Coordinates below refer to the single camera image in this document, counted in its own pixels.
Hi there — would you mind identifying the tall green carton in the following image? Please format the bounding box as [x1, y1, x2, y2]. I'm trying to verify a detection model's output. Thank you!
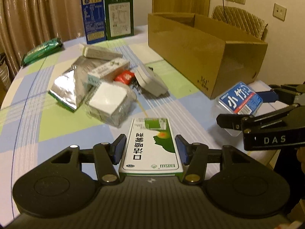
[104, 0, 134, 40]

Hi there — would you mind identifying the tall blue carton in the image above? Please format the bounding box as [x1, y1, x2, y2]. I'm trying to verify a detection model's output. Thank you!
[81, 0, 107, 44]

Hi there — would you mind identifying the long white medicine box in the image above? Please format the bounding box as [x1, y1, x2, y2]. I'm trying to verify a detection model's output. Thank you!
[82, 45, 123, 60]

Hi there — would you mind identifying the red sachet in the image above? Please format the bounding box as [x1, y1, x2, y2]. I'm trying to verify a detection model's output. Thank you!
[114, 70, 135, 85]

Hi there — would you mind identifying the blue tissue pack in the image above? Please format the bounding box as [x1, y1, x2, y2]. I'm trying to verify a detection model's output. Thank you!
[215, 81, 264, 137]

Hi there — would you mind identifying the quilted chair cover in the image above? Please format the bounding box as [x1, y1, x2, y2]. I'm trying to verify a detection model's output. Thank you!
[211, 6, 268, 40]

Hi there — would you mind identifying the white ointment box green print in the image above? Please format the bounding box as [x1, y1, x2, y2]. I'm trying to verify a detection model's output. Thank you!
[87, 58, 130, 86]

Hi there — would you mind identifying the checkered tablecloth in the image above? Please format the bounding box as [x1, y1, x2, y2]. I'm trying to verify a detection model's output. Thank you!
[0, 24, 290, 220]

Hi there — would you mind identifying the brown cardboard box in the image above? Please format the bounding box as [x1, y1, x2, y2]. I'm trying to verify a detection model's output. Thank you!
[148, 12, 268, 99]

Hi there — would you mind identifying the beige curtain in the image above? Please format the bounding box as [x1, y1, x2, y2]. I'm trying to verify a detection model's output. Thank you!
[1, 0, 85, 79]

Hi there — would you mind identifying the green wet wipes pack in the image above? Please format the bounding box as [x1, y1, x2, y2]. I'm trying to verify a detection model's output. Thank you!
[20, 37, 63, 67]

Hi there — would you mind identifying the white box bundle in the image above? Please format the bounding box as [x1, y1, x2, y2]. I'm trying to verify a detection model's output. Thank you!
[85, 81, 137, 127]

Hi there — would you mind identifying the silver foil pouch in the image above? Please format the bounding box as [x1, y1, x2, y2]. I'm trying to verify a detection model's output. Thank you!
[48, 55, 110, 113]

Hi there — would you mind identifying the green white spray box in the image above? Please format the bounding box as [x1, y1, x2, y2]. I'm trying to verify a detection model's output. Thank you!
[119, 118, 184, 179]

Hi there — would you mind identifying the white grey medicine box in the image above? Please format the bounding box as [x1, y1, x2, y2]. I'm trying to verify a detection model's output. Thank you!
[134, 64, 168, 97]

